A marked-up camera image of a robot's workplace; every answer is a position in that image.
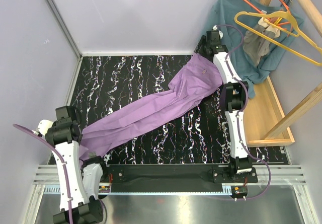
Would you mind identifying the purple trousers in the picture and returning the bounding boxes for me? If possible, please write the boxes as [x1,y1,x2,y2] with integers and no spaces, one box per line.
[79,54,222,164]

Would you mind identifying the yellow plastic hanger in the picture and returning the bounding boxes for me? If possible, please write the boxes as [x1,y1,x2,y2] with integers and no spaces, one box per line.
[234,11,321,66]

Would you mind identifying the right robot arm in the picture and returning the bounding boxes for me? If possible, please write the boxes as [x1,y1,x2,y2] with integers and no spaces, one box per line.
[195,27,252,182]

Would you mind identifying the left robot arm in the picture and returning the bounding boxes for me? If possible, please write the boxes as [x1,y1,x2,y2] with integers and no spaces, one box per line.
[38,106,109,223]

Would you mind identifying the teal t-shirt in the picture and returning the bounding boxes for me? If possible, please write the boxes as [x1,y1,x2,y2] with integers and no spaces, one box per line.
[206,0,304,99]

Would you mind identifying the grey beige cloth bag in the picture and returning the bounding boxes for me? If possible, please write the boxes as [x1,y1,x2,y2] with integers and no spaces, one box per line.
[243,18,280,66]

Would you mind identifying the wooden clothes rack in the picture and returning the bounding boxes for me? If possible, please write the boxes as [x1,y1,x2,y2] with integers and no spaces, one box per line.
[245,0,322,148]

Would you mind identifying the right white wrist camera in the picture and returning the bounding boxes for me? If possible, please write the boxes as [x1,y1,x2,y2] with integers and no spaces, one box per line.
[212,25,223,39]

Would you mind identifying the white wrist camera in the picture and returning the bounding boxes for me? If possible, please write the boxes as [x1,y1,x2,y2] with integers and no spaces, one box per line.
[212,25,223,39]
[32,119,53,137]

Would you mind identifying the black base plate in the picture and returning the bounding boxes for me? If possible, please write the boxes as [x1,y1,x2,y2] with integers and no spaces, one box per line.
[104,164,258,194]

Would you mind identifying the aluminium frame rail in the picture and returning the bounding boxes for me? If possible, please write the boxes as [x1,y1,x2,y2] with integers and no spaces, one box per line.
[45,0,82,58]

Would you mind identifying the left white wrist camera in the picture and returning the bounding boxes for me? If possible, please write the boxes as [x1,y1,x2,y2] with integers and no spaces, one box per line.
[32,119,53,137]

